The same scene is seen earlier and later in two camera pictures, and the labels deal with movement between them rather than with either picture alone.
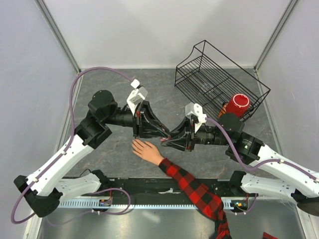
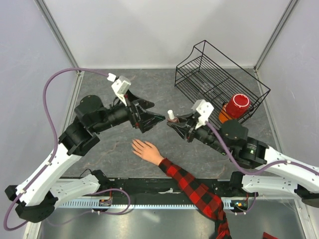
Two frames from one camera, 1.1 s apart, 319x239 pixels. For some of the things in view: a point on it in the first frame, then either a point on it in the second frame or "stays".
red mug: (239, 104) stays
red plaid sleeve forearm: (208, 202) stays
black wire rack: (210, 78) stays
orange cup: (223, 111) stays
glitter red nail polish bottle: (163, 139) to (175, 120)
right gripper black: (188, 132) to (187, 128)
